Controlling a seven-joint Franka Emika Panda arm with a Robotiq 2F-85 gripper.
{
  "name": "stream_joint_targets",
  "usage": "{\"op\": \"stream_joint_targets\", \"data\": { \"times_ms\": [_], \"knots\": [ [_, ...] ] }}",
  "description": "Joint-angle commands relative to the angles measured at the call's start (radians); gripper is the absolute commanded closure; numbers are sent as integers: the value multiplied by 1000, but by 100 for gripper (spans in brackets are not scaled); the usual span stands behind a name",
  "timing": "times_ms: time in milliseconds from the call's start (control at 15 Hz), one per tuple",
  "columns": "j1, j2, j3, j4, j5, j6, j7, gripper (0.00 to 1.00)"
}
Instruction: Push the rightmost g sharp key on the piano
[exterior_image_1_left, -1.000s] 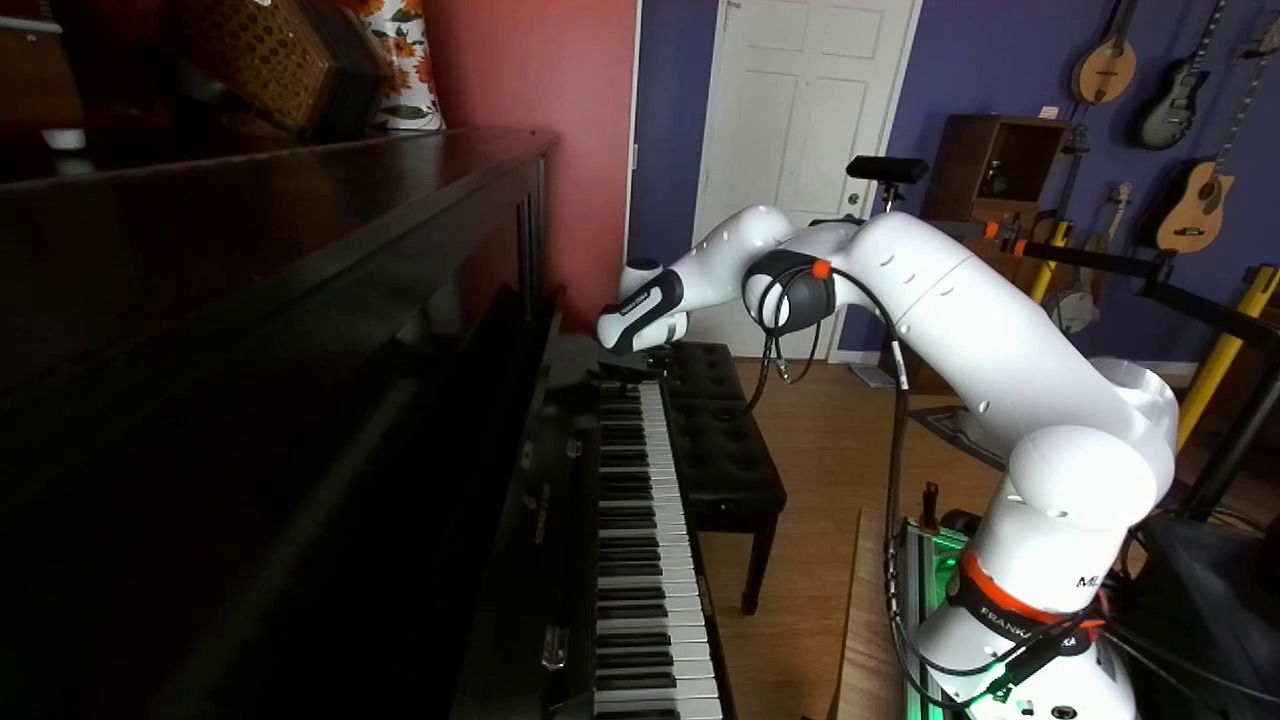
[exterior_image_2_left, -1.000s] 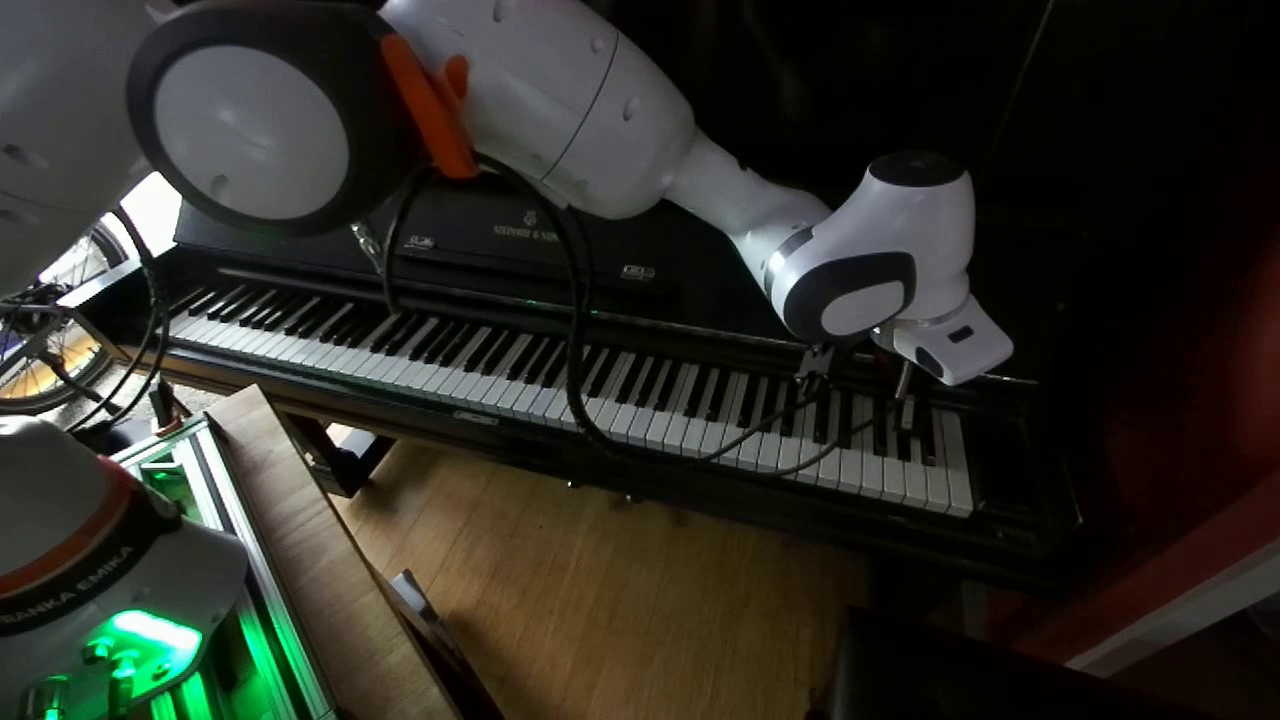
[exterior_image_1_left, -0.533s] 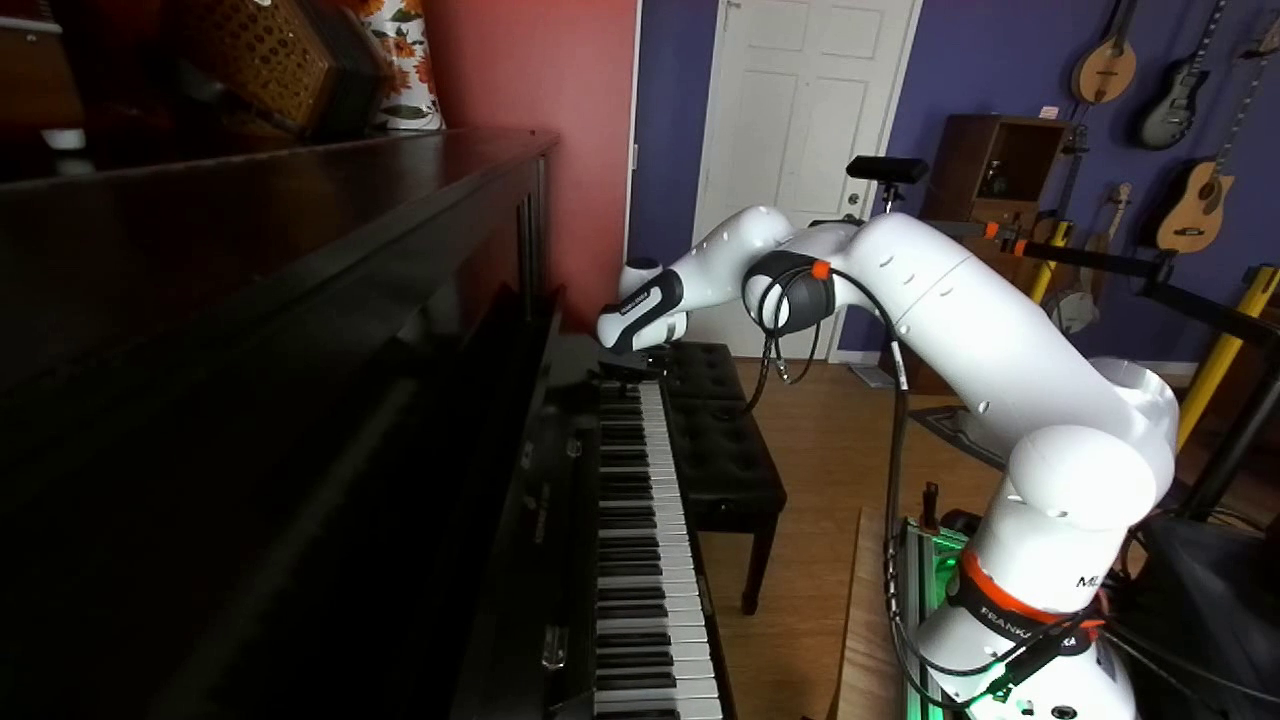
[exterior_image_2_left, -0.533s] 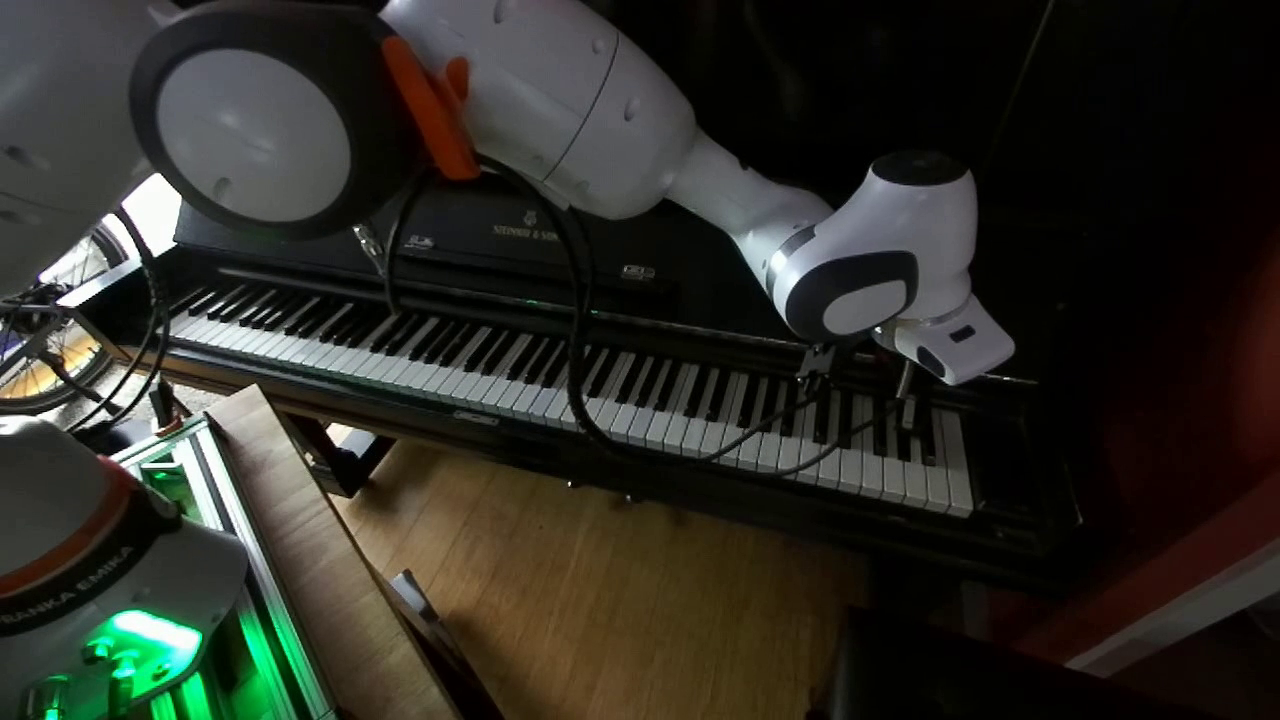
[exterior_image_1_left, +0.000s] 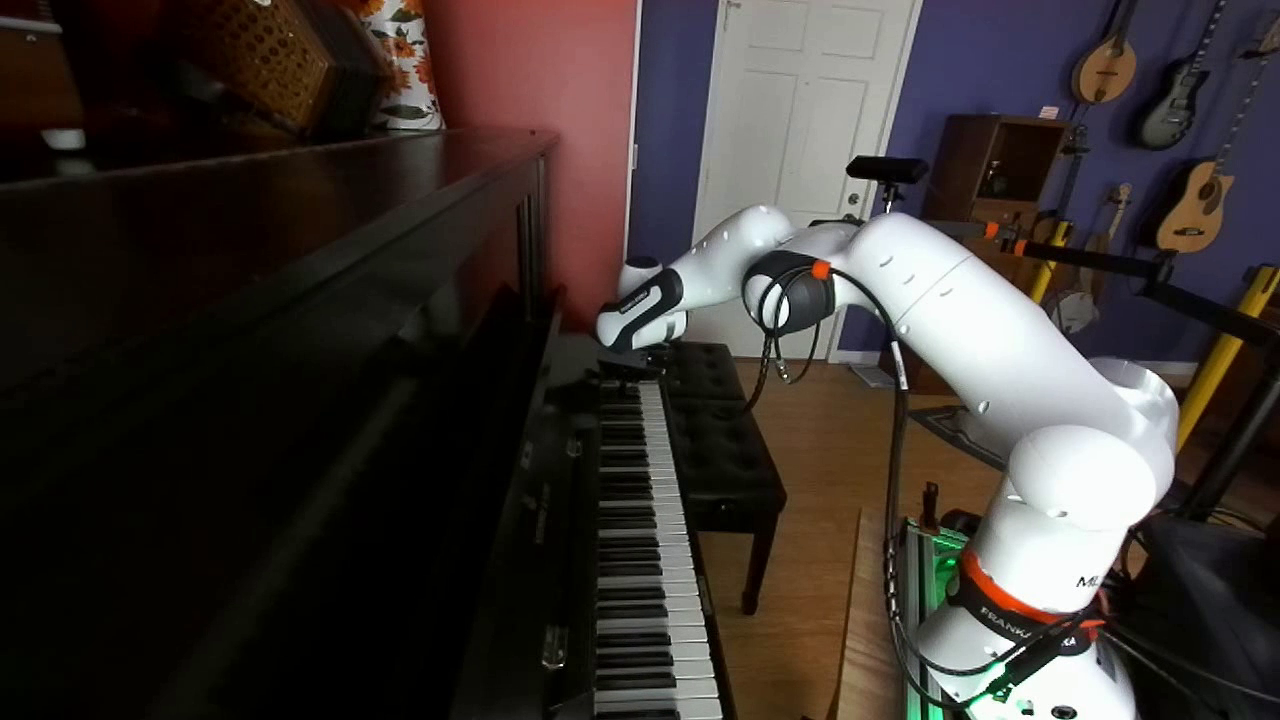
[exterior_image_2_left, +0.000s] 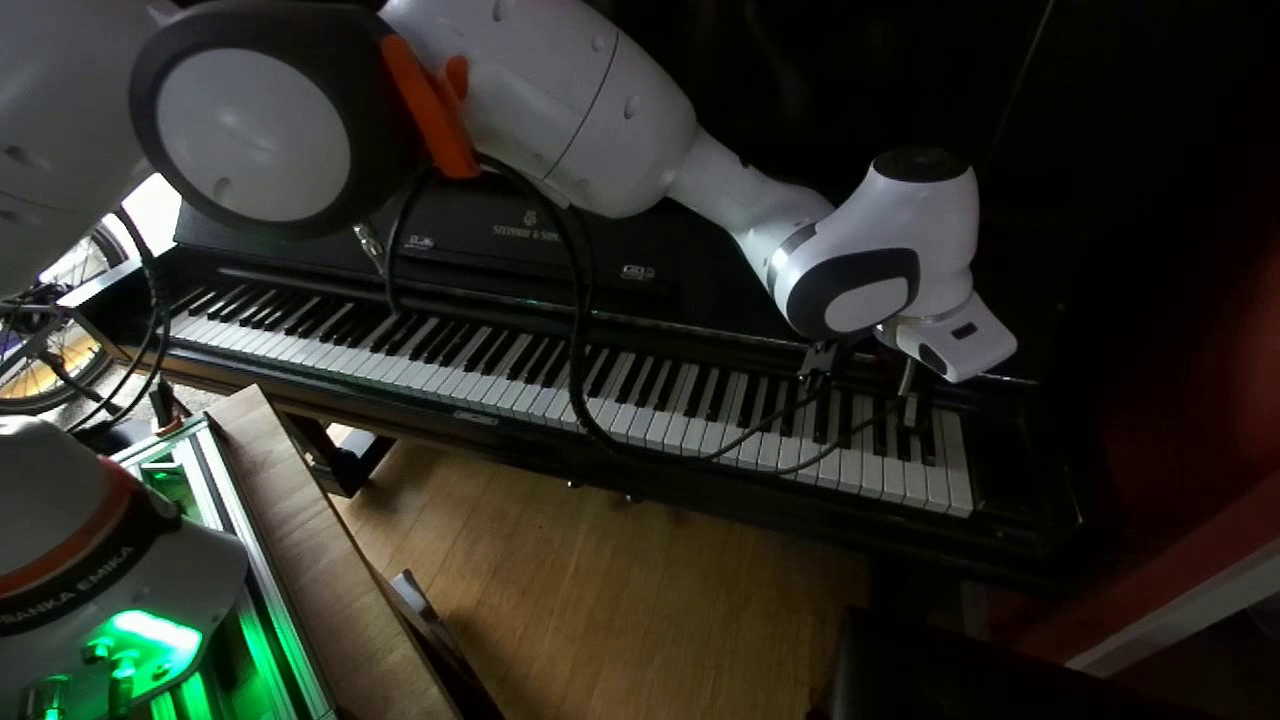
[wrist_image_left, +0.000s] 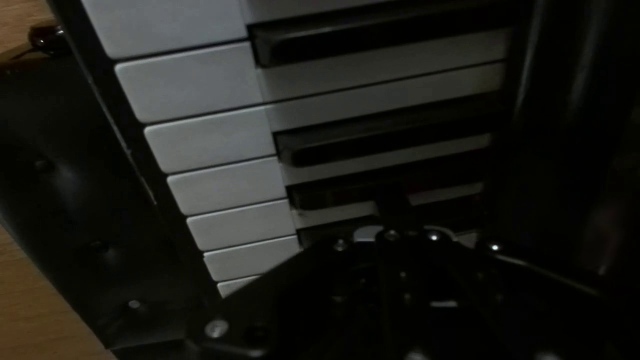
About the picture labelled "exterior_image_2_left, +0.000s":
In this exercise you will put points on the black upright piano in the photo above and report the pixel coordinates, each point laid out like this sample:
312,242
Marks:
666,281

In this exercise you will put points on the aluminium frame rail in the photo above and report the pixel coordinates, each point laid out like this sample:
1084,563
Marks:
222,492

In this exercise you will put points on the black bicycle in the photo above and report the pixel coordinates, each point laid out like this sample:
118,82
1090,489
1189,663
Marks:
20,313

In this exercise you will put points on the white baseboard strip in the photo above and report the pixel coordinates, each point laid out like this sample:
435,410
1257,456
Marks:
1202,600

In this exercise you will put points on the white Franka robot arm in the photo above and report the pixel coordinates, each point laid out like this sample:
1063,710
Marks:
560,104

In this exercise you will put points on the brown wooden board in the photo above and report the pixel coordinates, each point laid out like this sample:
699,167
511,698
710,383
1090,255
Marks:
307,574

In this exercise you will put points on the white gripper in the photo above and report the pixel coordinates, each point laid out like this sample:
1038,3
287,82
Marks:
960,342

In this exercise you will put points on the small black clamp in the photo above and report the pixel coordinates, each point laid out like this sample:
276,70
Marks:
162,402

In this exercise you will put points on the dark metal bracket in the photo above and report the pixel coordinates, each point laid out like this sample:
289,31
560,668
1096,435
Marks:
441,641

